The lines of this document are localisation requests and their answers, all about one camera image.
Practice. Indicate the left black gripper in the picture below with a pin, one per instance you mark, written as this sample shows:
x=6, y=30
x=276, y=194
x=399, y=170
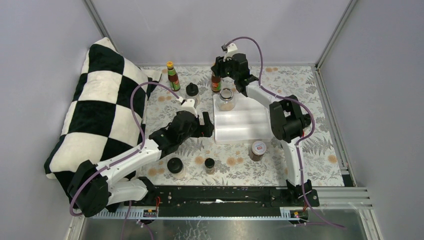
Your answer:
x=205, y=130

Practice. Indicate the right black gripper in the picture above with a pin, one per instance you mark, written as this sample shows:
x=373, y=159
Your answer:
x=217, y=69

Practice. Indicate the clear glass jar metal rim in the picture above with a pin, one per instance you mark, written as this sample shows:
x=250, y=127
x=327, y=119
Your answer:
x=226, y=101

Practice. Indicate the white plastic organizer tray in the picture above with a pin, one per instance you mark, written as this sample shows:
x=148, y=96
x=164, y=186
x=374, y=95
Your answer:
x=246, y=123

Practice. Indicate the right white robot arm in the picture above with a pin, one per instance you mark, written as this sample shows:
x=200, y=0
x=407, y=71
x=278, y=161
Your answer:
x=287, y=122

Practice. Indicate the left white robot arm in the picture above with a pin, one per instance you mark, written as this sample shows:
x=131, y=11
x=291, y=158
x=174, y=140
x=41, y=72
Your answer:
x=95, y=186

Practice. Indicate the red label sauce bottle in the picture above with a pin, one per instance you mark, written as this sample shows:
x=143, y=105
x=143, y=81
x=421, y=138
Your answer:
x=216, y=83

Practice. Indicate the floral table mat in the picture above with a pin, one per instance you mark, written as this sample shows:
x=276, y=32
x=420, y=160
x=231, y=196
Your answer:
x=233, y=167

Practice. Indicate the small black cap spice jar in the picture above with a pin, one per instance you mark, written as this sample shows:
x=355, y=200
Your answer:
x=209, y=164

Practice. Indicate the black cap white bean jar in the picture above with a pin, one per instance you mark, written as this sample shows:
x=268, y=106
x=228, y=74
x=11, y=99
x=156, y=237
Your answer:
x=192, y=92

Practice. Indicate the large black lid jar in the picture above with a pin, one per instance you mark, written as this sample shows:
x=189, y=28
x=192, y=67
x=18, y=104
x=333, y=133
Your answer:
x=176, y=168

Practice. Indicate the white lid brown jar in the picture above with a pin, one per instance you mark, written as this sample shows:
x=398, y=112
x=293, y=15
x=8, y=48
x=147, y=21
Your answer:
x=257, y=150

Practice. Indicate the green label sauce bottle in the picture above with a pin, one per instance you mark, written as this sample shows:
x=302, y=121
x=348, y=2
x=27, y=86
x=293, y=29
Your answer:
x=173, y=77

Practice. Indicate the black white checkered pillow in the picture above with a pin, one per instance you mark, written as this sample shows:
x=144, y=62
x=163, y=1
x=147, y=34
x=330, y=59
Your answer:
x=101, y=122

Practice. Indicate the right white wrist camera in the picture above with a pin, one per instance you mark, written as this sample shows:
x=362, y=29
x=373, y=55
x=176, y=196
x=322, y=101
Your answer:
x=230, y=50

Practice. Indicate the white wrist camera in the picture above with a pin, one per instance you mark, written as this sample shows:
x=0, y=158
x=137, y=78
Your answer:
x=230, y=50
x=190, y=105

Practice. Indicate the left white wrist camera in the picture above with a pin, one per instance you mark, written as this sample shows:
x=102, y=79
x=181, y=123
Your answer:
x=190, y=105

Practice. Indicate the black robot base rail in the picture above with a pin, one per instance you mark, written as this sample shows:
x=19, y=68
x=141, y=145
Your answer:
x=223, y=201

